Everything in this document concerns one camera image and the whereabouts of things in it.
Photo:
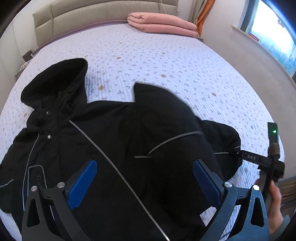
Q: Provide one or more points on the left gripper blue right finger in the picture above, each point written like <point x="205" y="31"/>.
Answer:
<point x="251" y="222"/>

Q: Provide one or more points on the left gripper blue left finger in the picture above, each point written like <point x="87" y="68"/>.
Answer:
<point x="48" y="213"/>

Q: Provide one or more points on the black hooded jacket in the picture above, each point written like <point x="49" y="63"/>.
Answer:
<point x="144" y="188"/>

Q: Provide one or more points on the person's right hand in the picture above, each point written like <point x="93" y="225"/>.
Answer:
<point x="275" y="218"/>

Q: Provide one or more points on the floral quilted bed cover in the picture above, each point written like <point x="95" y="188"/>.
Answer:
<point x="119" y="55"/>

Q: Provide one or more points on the bedside nightstand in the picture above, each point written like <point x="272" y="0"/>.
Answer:
<point x="27" y="58"/>

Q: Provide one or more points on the orange curtain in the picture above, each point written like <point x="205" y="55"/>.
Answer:
<point x="203" y="15"/>

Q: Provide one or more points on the folded pink blanket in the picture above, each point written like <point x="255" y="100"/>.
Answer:
<point x="162" y="24"/>

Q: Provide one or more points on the beige padded headboard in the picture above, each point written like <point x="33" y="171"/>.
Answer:
<point x="61" y="17"/>

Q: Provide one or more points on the window with dark frame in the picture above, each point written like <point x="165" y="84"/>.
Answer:
<point x="263" y="24"/>

